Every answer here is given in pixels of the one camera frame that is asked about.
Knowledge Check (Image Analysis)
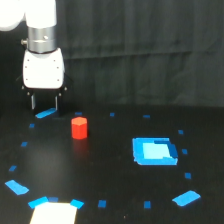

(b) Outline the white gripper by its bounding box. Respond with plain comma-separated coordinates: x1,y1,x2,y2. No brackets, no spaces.
21,48,65,115

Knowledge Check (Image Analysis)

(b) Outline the red hexagonal block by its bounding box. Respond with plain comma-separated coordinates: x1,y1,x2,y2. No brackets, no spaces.
71,117,87,140

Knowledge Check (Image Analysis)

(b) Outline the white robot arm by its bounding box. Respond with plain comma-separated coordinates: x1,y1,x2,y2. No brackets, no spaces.
0,0,65,112

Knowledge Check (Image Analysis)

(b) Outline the large blue tape strip back-left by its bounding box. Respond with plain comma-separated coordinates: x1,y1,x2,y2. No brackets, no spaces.
35,108,56,119

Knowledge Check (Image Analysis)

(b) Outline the black curtain backdrop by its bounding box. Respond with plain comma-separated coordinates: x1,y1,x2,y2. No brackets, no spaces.
0,0,224,108

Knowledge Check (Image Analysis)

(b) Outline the large blue tape strip front-left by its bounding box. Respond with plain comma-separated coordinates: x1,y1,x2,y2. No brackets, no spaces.
5,180,29,195

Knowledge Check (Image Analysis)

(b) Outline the blue tape strip left of paper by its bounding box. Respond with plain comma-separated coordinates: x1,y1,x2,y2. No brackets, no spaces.
28,196,48,209

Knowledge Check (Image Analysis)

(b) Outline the blue tape strip of paper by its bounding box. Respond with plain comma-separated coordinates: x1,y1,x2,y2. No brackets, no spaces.
70,199,84,209
28,196,48,209

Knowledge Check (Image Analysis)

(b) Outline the blue tape strip right of paper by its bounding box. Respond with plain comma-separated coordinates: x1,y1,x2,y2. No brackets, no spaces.
70,199,84,209

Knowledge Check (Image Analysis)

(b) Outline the white paper sheet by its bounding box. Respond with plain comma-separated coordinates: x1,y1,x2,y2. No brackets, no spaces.
29,202,77,224

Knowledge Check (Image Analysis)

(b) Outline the blue taped square target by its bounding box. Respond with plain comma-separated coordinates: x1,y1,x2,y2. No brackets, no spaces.
132,138,178,166

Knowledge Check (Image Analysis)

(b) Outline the large blue tape strip front-right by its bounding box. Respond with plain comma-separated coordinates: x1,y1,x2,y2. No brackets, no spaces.
173,190,201,207

